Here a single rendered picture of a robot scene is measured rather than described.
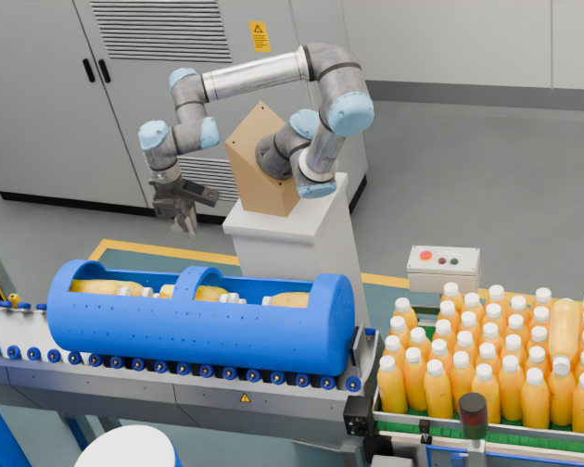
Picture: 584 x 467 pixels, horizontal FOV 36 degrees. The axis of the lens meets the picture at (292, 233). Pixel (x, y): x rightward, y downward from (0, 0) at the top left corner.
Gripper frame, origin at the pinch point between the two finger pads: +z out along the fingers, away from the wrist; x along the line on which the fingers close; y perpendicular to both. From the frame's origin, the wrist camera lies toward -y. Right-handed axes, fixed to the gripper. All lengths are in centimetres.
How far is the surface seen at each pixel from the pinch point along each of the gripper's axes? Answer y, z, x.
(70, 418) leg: 64, 78, 9
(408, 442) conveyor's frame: -58, 51, 23
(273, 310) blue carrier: -21.3, 19.5, 7.7
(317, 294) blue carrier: -32.6, 17.5, 2.3
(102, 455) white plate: 19, 37, 48
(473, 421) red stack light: -79, 18, 39
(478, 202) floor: -46, 141, -191
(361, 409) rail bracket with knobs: -46, 41, 21
